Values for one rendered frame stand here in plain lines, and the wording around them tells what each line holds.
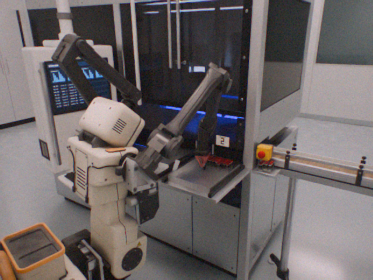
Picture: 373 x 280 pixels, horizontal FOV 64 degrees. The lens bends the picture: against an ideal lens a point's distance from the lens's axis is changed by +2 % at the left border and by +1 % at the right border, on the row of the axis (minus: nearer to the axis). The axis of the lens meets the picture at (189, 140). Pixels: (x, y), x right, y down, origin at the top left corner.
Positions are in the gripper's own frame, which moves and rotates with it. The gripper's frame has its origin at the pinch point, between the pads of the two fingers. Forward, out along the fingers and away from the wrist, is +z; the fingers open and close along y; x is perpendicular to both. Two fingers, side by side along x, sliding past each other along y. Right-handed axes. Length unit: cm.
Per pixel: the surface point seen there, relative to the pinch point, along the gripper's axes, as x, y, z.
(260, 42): -26, 11, -65
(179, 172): 11.3, -8.4, 3.1
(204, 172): -1.6, -2.5, 4.2
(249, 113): -22.6, 11.6, -28.4
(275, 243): -42, 64, 93
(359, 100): -150, 453, 51
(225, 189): -17.3, -16.3, 4.4
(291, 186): -48, 20, 16
